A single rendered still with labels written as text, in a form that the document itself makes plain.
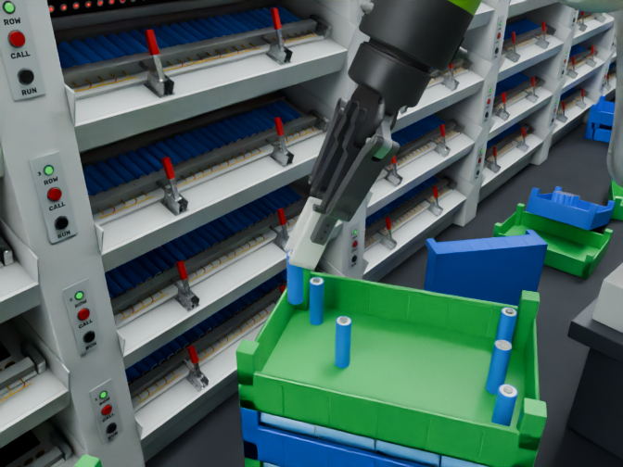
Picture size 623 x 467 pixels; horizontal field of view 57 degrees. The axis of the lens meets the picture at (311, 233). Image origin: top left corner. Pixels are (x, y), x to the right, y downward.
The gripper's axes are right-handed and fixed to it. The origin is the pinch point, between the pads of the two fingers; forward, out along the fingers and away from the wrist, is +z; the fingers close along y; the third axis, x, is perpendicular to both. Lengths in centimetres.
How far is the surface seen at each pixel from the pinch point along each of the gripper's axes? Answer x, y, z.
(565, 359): -92, 37, 29
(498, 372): -21.5, -12.0, 4.1
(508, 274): -83, 58, 20
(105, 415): 9, 22, 51
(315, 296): -6.4, 4.4, 10.0
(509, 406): -18.6, -18.0, 3.6
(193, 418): -11, 37, 64
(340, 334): -6.9, -3.9, 9.1
